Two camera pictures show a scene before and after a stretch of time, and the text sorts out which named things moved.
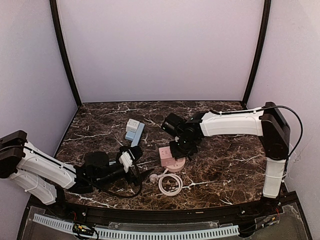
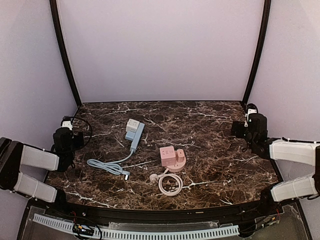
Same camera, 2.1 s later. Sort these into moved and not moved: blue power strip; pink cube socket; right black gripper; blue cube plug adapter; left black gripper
Moved: right black gripper; left black gripper
Not moved: blue power strip; blue cube plug adapter; pink cube socket
